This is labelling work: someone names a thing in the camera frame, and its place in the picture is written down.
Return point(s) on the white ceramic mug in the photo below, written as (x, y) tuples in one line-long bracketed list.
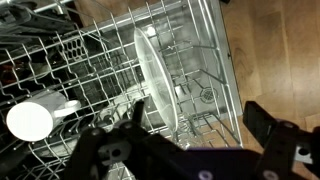
[(30, 121)]

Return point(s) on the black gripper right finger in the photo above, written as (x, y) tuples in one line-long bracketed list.
[(283, 146)]

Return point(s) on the grey cutlery basket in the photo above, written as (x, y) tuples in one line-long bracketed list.
[(72, 49)]

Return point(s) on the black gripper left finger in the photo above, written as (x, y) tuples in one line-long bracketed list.
[(100, 156)]

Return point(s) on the white round plate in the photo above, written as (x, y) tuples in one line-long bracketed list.
[(156, 80)]

